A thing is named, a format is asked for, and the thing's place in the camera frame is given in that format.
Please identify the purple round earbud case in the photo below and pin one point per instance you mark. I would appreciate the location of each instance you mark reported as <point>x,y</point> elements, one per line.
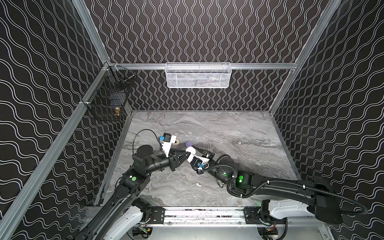
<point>188,144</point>

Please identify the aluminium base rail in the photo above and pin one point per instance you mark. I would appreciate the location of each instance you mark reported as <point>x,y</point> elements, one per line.
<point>221,223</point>

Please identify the black wire basket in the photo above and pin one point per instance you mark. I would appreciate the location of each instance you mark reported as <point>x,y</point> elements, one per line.
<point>113,91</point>

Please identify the small brass object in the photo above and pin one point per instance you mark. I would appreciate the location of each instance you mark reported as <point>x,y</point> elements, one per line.
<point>117,111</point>

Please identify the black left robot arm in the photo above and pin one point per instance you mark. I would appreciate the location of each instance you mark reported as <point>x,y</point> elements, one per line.
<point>125,209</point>

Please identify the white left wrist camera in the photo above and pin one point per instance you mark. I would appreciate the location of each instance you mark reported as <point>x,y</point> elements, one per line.
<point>167,141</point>

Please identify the white wire mesh basket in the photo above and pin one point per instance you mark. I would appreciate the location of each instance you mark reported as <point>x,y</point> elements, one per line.
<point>194,75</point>

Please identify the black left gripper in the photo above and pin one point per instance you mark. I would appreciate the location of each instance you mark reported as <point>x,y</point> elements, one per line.
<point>173,162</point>

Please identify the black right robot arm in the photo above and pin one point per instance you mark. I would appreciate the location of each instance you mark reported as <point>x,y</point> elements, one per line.
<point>296,198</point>

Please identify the white round earbud case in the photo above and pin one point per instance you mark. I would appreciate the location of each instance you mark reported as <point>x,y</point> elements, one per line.
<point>192,152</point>

